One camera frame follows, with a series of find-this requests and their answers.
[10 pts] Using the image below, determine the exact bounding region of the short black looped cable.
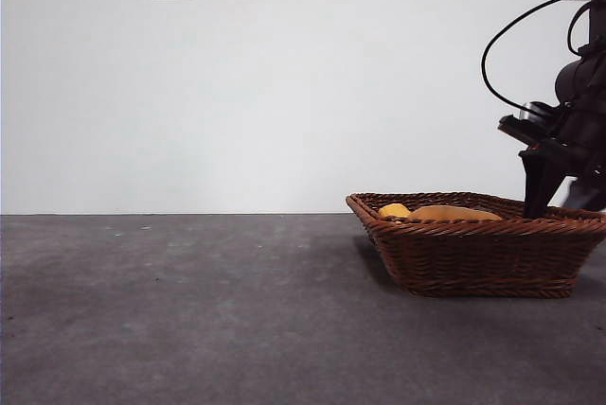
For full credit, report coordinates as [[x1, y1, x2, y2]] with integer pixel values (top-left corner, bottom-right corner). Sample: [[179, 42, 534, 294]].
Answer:
[[566, 1, 594, 57]]

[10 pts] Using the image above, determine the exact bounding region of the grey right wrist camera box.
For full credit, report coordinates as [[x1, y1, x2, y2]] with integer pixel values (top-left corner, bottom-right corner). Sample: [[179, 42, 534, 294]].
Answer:
[[496, 100, 567, 147]]

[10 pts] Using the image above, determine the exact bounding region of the long black looped cable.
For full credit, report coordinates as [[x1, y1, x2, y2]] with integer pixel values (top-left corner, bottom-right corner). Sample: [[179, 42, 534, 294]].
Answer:
[[480, 0, 598, 113]]

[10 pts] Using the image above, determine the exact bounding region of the brown potato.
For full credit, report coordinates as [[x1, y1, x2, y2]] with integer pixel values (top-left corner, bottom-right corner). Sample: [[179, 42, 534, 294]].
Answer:
[[407, 205, 504, 223]]

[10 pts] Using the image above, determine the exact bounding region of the brown wicker basket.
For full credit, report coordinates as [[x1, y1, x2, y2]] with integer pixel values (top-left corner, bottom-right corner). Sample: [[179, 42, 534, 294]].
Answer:
[[345, 191, 606, 300]]

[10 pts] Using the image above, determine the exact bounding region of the yellow corn cob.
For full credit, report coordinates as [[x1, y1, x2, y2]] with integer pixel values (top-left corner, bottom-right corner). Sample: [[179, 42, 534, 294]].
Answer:
[[377, 202, 412, 220]]

